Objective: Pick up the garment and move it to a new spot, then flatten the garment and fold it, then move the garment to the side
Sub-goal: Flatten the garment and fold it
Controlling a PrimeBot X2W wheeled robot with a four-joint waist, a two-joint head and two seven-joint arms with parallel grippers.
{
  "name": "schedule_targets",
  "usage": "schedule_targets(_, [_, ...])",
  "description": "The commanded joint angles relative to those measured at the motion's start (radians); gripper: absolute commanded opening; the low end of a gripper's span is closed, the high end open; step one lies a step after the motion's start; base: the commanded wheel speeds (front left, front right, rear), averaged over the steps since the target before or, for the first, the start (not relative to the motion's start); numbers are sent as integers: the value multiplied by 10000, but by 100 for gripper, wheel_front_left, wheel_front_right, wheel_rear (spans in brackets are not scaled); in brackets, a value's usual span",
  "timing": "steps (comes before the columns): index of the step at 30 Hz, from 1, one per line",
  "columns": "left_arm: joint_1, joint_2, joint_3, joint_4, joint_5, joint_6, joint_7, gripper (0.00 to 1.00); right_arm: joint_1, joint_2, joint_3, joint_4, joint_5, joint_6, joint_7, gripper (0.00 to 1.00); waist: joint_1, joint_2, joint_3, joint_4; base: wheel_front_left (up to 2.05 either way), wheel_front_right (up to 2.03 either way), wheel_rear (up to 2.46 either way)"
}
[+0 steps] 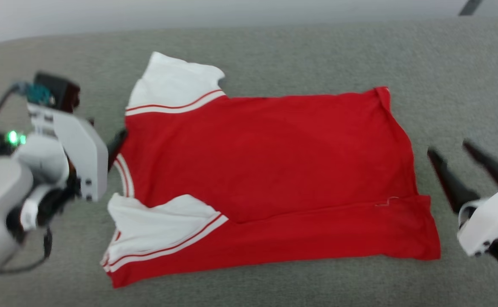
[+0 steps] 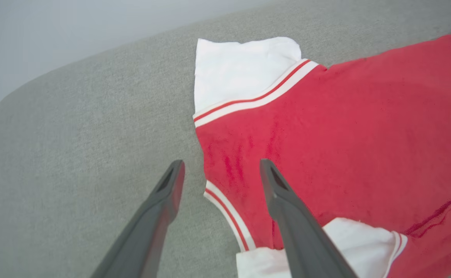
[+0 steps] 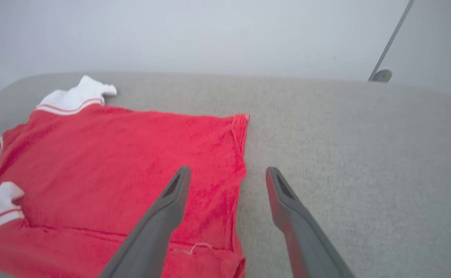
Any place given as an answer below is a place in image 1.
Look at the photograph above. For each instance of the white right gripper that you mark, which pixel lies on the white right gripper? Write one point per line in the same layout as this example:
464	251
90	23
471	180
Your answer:
492	215

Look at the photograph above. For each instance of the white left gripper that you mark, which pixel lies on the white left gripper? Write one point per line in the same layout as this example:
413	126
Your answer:
80	149

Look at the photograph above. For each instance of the red and white Bulls jersey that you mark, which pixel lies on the red and white Bulls jersey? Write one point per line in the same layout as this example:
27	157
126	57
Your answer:
274	170

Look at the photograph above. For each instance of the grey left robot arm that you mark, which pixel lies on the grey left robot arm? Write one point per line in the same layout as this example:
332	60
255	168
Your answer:
1	200

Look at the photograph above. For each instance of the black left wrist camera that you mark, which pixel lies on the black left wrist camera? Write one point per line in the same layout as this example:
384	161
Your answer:
61	91

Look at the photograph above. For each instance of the dark grey metal bracket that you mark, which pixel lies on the dark grey metal bracket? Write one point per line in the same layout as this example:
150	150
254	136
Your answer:
470	7

